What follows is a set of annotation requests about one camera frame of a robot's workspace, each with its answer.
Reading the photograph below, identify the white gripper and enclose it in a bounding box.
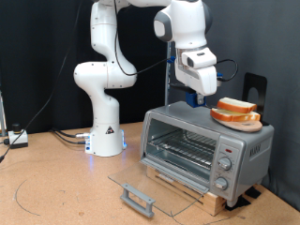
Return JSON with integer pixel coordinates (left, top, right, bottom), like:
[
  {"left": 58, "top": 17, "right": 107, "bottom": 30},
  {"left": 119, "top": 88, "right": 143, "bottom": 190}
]
[{"left": 173, "top": 50, "right": 218, "bottom": 106}]

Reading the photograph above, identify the white bread slice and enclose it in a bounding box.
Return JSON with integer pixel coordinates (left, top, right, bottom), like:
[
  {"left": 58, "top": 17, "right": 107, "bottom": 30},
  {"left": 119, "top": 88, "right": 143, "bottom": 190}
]
[
  {"left": 210, "top": 107, "right": 262, "bottom": 123},
  {"left": 217, "top": 97, "right": 258, "bottom": 114}
]

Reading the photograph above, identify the silver oven knob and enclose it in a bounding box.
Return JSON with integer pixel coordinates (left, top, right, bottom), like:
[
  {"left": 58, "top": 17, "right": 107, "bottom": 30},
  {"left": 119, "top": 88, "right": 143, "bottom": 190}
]
[
  {"left": 217, "top": 157, "right": 233, "bottom": 172},
  {"left": 213, "top": 176, "right": 229, "bottom": 191}
]

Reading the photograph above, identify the silver toaster oven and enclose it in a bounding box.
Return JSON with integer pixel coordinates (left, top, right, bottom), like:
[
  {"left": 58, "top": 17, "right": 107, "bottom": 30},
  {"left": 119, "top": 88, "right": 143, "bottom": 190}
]
[{"left": 139, "top": 101, "right": 276, "bottom": 208}]

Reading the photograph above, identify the vertical metal pole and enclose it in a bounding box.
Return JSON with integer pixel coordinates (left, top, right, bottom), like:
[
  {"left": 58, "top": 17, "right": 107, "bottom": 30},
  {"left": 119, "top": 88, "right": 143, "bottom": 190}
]
[{"left": 164, "top": 40, "right": 173, "bottom": 106}]

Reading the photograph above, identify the black metal bookend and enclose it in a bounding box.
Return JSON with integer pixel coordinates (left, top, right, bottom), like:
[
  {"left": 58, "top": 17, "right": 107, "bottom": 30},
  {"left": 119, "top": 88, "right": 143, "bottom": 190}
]
[{"left": 242, "top": 72, "right": 270, "bottom": 127}]

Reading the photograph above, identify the small round wooden board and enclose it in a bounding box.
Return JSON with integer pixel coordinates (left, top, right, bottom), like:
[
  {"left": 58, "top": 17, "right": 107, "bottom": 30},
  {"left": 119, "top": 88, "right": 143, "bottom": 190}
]
[{"left": 215, "top": 117, "right": 263, "bottom": 133}]

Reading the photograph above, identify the wooden slatted block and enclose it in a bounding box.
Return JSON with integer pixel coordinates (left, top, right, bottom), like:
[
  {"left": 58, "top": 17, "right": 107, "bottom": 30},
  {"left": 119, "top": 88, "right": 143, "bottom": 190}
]
[{"left": 146, "top": 165, "right": 228, "bottom": 218}]

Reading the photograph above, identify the black foam pad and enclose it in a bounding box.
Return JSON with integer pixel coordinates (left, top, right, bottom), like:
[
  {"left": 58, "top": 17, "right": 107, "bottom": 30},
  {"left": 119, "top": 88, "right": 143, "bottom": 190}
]
[
  {"left": 245, "top": 186, "right": 262, "bottom": 200},
  {"left": 224, "top": 196, "right": 252, "bottom": 212}
]

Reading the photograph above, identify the emergency stop button box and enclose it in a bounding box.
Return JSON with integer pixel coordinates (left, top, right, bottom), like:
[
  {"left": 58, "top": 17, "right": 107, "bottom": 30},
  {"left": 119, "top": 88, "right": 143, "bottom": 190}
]
[{"left": 7, "top": 123, "right": 29, "bottom": 150}]

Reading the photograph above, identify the wire oven rack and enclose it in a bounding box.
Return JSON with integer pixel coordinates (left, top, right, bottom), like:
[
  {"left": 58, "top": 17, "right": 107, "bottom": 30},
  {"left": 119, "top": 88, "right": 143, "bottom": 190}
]
[{"left": 146, "top": 129, "right": 218, "bottom": 172}]

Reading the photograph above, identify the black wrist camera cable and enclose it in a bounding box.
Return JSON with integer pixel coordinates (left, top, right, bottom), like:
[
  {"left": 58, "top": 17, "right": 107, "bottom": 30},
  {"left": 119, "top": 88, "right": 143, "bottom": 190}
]
[{"left": 113, "top": 0, "right": 239, "bottom": 83}]

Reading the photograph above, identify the cable with silver connector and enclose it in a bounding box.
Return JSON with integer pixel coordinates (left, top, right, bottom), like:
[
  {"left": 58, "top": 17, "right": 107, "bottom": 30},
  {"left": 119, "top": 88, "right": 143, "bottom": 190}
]
[{"left": 51, "top": 127, "right": 91, "bottom": 139}]

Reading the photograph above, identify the black base cable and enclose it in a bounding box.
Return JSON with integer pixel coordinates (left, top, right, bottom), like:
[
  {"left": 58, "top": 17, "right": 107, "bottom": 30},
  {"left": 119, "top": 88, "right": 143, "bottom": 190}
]
[{"left": 54, "top": 132, "right": 88, "bottom": 145}]

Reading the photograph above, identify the long black hanging cable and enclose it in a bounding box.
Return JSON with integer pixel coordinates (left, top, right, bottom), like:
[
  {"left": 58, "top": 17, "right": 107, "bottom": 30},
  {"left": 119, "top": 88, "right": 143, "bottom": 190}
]
[{"left": 0, "top": 0, "right": 83, "bottom": 163}]

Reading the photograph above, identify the metal post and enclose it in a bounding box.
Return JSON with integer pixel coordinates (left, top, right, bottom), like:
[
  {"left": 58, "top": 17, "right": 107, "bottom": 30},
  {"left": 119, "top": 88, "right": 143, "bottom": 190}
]
[{"left": 0, "top": 90, "right": 8, "bottom": 138}]

